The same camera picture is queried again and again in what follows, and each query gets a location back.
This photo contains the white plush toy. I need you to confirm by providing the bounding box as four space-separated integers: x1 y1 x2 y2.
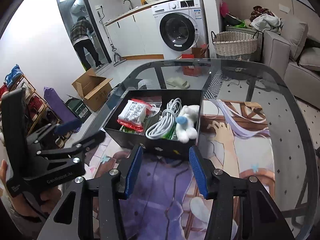
175 104 200 144

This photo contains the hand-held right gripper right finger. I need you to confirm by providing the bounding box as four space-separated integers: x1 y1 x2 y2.
189 145 295 240

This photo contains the white paper sheet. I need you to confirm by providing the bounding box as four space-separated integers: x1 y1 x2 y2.
138 78 154 89

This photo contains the pair of blue shoes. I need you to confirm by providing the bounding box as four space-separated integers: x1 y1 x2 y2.
4 64 24 86

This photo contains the person's left hand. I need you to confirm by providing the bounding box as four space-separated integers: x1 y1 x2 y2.
0 159 63 212

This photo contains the wicker laundry basket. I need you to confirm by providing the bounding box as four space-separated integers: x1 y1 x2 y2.
211 31 260 62

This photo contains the red white tissue packet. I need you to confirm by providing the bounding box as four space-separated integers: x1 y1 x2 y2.
117 99 153 132

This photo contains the red box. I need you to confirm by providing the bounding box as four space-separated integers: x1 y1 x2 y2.
182 54 203 77

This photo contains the white washing machine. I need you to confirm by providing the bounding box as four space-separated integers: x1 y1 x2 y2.
151 0 209 60

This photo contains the beige sofa cushion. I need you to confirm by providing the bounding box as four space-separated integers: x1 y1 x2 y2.
280 20 308 61

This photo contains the black cardboard storage box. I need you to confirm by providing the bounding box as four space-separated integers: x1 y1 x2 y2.
103 89 203 159

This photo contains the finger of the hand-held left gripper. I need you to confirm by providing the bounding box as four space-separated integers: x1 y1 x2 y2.
36 131 107 165
26 118 82 145

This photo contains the white water heater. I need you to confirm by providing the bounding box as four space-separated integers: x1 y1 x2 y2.
71 2 87 18

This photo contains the wooden shoe rack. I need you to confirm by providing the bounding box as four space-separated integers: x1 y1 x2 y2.
0 74 62 145

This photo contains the white kitchen cabinet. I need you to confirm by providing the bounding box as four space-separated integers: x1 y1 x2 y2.
104 5 164 58

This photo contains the brown cardboard box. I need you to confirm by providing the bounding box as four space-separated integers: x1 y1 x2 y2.
72 69 113 112

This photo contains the flat mop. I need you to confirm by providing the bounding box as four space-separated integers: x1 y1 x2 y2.
97 11 127 67

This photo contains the purple bag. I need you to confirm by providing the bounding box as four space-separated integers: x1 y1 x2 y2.
44 87 82 133

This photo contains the printed table mat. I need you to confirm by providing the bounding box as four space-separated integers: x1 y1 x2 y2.
87 99 275 240

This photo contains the pile of clothes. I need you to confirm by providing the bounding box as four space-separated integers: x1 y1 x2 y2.
250 6 284 34

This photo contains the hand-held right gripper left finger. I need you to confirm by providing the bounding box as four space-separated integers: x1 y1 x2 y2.
37 145 144 240

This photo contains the person's left forearm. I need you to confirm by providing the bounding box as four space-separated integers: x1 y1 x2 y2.
0 200 50 240

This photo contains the green white medicine sachet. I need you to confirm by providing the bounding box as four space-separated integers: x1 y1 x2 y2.
161 127 178 141
119 126 141 134

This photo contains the beige sofa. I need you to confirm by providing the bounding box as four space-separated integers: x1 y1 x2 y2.
262 17 320 101

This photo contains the white cable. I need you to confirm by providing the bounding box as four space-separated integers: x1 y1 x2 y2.
145 98 182 141

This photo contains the beige slipper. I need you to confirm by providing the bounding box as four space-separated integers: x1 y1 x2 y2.
166 77 191 90

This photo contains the green carton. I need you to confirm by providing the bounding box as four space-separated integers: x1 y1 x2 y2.
65 97 91 120

